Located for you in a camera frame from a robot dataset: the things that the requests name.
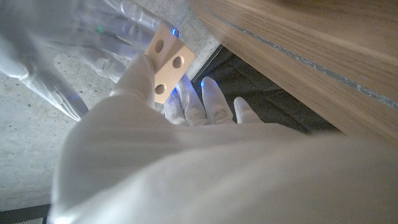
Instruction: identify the grey perforated panel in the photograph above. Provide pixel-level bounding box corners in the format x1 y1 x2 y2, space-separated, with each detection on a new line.
12 217 44 224

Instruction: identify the black backdrop curtain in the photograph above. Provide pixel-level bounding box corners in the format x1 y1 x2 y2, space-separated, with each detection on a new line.
161 45 341 134

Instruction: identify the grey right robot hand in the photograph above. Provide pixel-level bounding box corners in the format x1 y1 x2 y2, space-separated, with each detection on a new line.
0 0 181 122

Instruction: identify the wooden block with holes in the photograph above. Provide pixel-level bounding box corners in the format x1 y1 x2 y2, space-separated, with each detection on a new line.
144 24 197 105

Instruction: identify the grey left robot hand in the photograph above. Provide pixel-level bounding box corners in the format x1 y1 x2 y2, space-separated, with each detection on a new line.
48 53 398 224

